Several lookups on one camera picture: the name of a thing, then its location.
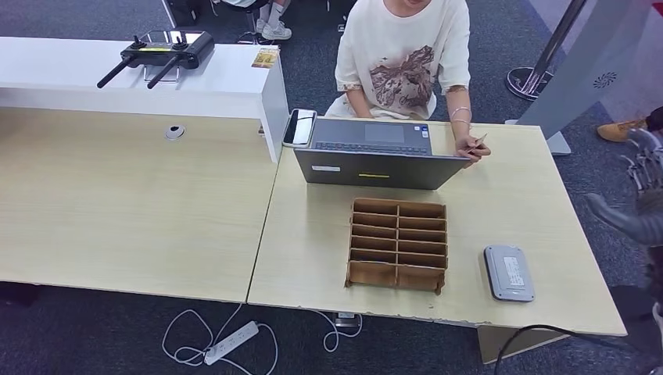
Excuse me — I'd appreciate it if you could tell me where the white reception counter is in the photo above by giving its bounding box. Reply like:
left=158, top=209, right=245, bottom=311
left=0, top=36, right=290, bottom=164

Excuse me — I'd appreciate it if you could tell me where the person's left hand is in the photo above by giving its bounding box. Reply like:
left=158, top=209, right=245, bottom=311
left=454, top=133, right=492, bottom=170

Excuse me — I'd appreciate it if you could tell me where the white power strip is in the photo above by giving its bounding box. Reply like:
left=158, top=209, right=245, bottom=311
left=202, top=321, right=260, bottom=368

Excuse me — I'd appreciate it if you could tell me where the black office chair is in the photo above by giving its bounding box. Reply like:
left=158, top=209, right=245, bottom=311
left=222, top=0, right=281, bottom=48

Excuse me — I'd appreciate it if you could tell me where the bystander person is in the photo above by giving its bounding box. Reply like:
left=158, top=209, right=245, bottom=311
left=256, top=0, right=292, bottom=41
left=597, top=105, right=663, bottom=144

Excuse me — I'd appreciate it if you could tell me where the grey laptop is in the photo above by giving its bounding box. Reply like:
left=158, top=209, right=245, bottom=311
left=293, top=117, right=471, bottom=191

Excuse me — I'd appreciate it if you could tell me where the black smartphone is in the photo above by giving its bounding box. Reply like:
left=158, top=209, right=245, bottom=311
left=282, top=109, right=318, bottom=149

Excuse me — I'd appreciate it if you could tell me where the white power strip cable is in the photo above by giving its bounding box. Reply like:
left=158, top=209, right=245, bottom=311
left=160, top=304, right=279, bottom=375

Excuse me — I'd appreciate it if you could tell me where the black cabinet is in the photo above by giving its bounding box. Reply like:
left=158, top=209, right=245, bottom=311
left=160, top=0, right=204, bottom=30

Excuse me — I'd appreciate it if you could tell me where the black desk foot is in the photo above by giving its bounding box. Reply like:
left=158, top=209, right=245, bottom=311
left=0, top=283, right=40, bottom=310

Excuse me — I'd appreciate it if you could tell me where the grey standing kiosk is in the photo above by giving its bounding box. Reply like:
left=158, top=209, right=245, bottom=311
left=504, top=0, right=654, bottom=156

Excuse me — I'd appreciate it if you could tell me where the wooden desk leg panel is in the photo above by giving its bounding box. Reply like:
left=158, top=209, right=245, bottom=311
left=476, top=324, right=571, bottom=365

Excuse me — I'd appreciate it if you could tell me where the brown cardboard compartment organizer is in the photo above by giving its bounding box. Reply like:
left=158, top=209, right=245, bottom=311
left=345, top=197, right=448, bottom=296

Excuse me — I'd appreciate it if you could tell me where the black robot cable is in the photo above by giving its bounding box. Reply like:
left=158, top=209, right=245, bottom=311
left=492, top=324, right=663, bottom=375

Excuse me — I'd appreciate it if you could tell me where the grey card reader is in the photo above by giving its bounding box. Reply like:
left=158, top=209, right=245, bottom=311
left=482, top=245, right=536, bottom=303

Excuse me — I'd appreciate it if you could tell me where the black remote controller with antennas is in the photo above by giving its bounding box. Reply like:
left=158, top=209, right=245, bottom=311
left=96, top=29, right=216, bottom=90

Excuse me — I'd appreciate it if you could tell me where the white looped cable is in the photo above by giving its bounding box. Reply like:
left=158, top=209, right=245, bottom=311
left=310, top=310, right=364, bottom=355

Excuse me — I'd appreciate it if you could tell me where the metal stanchion post with base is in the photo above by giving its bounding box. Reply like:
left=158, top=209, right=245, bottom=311
left=504, top=0, right=589, bottom=102

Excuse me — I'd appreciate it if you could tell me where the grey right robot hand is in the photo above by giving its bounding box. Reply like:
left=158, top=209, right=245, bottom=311
left=586, top=127, right=663, bottom=248

